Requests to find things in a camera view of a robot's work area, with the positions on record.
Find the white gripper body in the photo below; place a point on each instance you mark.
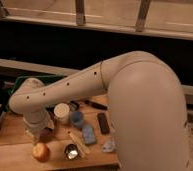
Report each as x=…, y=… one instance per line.
x=37, y=123

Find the red yellow apple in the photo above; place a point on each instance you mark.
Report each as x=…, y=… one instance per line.
x=41, y=152

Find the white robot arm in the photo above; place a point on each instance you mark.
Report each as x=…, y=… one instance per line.
x=146, y=104

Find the white plastic cup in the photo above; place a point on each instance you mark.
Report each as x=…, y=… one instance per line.
x=61, y=112

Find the small metal cup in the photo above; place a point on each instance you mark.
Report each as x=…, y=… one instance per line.
x=71, y=151

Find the purple bowl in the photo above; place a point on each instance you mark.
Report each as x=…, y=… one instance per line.
x=46, y=135

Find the small dark object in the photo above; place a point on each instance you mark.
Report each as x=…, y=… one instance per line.
x=74, y=105

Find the green plastic tray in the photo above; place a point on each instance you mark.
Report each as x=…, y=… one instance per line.
x=40, y=79

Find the blue sponge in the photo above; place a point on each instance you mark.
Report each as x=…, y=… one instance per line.
x=88, y=134

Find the wooden stick utensil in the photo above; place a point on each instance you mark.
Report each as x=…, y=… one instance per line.
x=84, y=150

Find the black rectangular remote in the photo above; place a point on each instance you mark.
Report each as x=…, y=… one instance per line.
x=103, y=123

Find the crumpled blue-grey cloth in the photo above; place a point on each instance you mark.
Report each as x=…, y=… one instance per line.
x=109, y=146

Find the black-handled knife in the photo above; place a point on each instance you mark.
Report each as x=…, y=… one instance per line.
x=95, y=105

